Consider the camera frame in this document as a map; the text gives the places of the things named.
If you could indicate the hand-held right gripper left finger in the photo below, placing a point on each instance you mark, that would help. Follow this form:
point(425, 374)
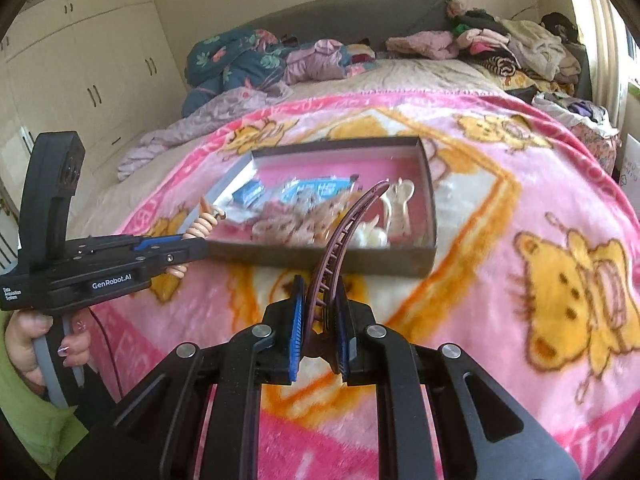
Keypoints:
point(295, 330)

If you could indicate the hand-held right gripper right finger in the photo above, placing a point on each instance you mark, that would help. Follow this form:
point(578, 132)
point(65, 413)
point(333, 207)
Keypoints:
point(342, 340)

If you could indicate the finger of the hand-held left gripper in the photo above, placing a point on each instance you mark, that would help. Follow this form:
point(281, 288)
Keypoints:
point(152, 244)
point(190, 255)

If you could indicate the dark red banana hair clip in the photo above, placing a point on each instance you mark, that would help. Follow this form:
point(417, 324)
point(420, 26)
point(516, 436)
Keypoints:
point(332, 255)

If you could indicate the grey cardboard box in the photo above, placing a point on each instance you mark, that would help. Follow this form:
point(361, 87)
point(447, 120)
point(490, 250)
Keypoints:
point(390, 262)

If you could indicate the person's left forearm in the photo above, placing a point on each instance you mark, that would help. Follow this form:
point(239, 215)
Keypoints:
point(25, 420)

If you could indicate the person's left hand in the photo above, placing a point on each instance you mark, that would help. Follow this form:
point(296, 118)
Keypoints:
point(75, 347)

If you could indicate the blue packet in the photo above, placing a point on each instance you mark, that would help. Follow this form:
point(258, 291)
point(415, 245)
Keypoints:
point(247, 192)

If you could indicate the pale cream hair accessory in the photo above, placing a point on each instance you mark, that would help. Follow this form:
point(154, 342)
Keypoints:
point(372, 235)

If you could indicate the grey purple floral quilt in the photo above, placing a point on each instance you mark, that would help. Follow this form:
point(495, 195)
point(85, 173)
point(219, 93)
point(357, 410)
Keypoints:
point(200, 115)

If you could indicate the cream hair clip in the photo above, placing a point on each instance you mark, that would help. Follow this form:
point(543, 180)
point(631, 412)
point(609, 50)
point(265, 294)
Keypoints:
point(398, 205)

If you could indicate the cream wardrobe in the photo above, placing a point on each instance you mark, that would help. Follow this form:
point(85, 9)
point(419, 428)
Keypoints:
point(90, 70)

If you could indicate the dark blue floral quilt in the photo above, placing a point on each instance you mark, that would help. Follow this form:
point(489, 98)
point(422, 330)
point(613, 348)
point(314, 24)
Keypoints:
point(225, 60)

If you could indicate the pink printed blanket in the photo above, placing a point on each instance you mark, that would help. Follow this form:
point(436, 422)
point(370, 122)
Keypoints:
point(500, 185)

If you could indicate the lilac pink garment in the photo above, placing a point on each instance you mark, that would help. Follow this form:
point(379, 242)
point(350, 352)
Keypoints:
point(315, 62)

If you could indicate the bed with beige sheet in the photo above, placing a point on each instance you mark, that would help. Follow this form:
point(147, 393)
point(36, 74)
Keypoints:
point(400, 72)

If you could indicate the grey headboard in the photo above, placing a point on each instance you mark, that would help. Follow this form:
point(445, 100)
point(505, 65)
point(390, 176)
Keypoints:
point(350, 15)

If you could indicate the pink fuzzy garment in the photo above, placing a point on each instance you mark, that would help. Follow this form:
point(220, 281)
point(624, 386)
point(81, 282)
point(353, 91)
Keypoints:
point(420, 42)

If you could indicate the purple dark clothes heap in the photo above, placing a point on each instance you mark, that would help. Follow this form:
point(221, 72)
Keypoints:
point(580, 110)

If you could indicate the white paper bag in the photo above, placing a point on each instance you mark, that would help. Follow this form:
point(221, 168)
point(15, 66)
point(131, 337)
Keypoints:
point(631, 160)

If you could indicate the pile of mixed clothes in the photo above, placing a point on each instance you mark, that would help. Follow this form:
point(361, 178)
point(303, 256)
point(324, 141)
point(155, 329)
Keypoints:
point(525, 45)

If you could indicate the cream curtain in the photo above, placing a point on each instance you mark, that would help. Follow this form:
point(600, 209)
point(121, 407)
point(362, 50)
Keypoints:
point(595, 35)

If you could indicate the window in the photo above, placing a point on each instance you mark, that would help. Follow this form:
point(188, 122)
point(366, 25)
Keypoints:
point(631, 50)

